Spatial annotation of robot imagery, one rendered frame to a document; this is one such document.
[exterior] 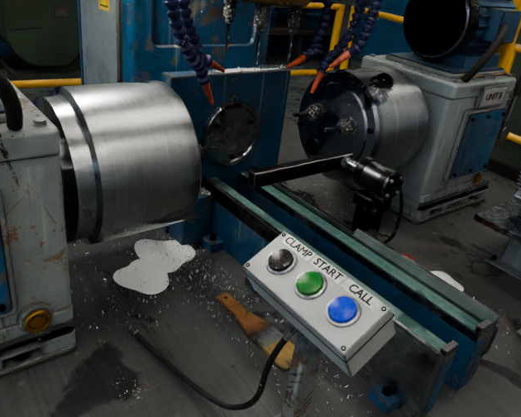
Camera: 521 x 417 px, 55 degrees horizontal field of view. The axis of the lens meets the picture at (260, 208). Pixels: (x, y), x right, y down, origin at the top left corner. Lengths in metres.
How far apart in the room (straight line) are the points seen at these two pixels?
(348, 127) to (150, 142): 0.48
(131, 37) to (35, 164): 0.47
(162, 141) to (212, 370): 0.36
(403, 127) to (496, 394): 0.56
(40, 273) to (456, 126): 0.97
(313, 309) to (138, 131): 0.38
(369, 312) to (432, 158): 0.79
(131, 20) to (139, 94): 0.29
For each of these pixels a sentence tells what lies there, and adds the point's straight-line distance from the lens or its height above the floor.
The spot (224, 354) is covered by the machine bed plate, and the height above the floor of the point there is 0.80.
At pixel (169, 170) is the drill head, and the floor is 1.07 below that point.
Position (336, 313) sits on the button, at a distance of 0.52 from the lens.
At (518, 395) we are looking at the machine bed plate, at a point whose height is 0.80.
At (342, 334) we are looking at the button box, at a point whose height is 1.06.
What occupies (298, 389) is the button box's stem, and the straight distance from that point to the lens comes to 0.66.
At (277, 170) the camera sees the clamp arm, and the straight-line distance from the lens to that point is 0.91.
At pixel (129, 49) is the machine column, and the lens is 1.08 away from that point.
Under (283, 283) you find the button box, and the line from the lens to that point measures 0.57.
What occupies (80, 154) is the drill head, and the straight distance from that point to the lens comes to 0.73.
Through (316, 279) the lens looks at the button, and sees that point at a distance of 0.55.
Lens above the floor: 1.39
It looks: 28 degrees down
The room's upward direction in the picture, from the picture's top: 8 degrees clockwise
